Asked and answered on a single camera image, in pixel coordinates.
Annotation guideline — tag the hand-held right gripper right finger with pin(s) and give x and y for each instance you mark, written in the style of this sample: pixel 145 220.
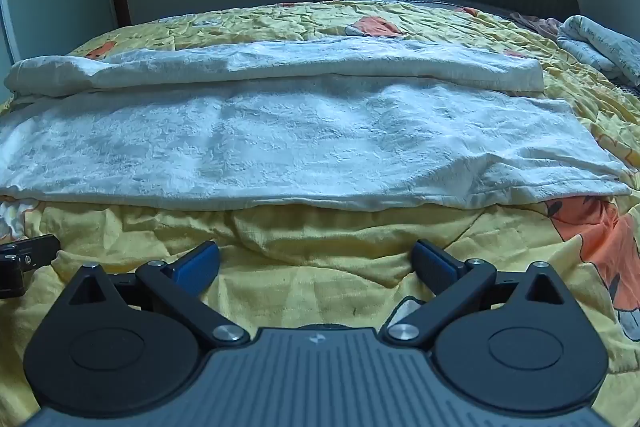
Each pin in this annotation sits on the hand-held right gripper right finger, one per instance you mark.
pixel 431 258

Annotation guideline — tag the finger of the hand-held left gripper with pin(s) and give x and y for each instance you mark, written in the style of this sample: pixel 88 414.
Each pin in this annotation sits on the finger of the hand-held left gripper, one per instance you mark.
pixel 30 253

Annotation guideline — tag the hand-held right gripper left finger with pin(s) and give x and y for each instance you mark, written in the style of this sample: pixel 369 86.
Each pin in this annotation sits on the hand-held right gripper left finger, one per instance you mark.
pixel 196 268

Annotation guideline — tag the white pants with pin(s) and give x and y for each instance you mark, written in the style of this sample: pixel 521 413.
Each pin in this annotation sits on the white pants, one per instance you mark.
pixel 280 142

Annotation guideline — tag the yellow printed bedsheet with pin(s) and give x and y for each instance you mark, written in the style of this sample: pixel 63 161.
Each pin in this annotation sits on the yellow printed bedsheet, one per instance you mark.
pixel 310 247

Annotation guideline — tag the brown crumpled cloth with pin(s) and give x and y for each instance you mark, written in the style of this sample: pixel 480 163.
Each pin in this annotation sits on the brown crumpled cloth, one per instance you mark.
pixel 537 26

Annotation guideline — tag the folded white printed blanket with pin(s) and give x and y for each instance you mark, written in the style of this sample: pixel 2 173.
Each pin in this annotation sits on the folded white printed blanket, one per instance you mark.
pixel 602 47

